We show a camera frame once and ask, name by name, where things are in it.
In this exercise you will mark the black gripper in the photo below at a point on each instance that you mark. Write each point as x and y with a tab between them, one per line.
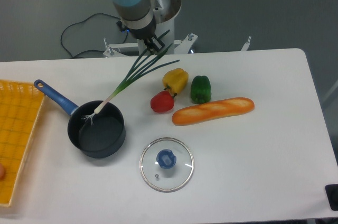
144	31

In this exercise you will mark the green onion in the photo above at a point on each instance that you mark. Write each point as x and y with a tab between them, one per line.
142	66

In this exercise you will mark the yellow bell pepper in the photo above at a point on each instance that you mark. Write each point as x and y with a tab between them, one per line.
175	81

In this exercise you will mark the red bell pepper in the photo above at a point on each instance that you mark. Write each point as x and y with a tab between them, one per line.
162	102

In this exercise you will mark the green bell pepper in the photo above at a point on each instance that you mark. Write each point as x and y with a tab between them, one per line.
200	92

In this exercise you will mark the orange baguette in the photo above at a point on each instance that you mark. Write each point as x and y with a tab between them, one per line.
212	110

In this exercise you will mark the glass lid with blue knob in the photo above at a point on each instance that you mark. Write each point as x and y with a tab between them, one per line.
166	164

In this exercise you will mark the yellow mesh tray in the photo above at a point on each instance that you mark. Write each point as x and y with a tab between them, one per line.
21	103

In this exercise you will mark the black object at table edge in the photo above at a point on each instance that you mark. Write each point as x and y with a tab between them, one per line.
332	195

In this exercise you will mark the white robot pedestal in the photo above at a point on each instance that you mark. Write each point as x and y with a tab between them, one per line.
165	12

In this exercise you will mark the dark pot with blue handle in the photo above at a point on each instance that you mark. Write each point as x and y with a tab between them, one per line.
97	137

